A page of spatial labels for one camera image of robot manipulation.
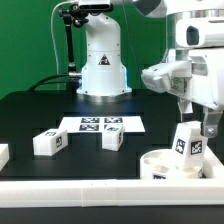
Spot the black cable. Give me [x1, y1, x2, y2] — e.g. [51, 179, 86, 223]
[27, 73, 82, 92]

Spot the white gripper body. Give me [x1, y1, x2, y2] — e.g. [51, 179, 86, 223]
[141, 47, 224, 110]

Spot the white U-shaped fence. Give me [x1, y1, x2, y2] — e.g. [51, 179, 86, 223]
[0, 150, 224, 208]

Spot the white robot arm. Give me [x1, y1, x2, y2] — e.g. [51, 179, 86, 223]
[78, 0, 224, 138]

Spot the white cable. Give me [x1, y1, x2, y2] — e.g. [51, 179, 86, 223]
[50, 0, 80, 91]

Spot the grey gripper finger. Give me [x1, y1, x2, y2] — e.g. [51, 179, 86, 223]
[203, 107, 222, 138]
[178, 98, 193, 122]

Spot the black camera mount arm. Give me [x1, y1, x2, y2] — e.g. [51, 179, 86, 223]
[59, 5, 88, 74]

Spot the white marker sheet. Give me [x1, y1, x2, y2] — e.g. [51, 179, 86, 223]
[59, 116, 145, 133]

